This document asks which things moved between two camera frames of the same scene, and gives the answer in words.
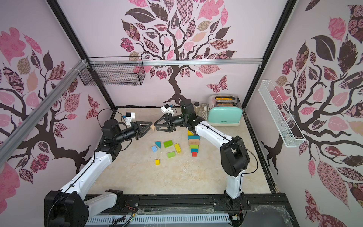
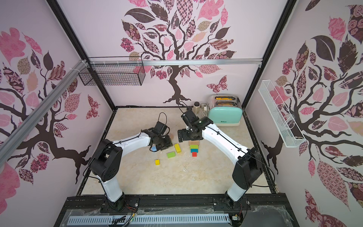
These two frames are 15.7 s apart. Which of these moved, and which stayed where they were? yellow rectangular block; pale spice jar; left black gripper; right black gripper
Moved: right black gripper; left black gripper
Stayed: pale spice jar; yellow rectangular block
